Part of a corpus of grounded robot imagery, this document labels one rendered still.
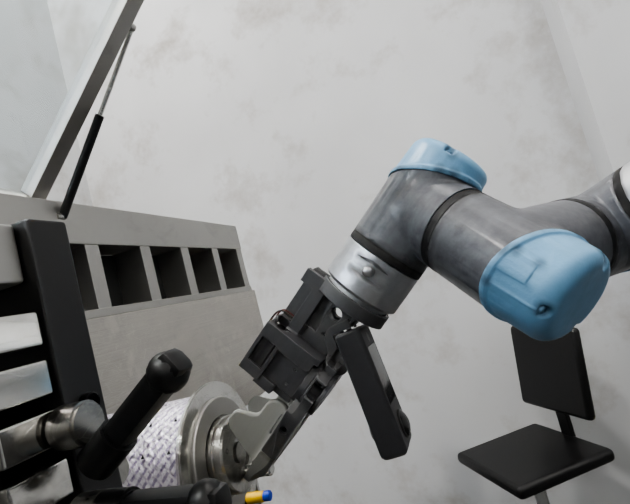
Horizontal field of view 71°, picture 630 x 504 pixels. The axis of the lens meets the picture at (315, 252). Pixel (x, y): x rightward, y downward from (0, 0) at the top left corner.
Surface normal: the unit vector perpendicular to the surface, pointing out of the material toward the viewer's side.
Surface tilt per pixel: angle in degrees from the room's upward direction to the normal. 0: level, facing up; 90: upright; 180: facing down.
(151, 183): 90
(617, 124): 90
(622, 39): 90
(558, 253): 50
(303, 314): 90
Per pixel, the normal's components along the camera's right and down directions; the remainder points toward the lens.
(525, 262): -0.60, -0.34
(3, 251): 0.92, -0.27
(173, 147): -0.35, 0.01
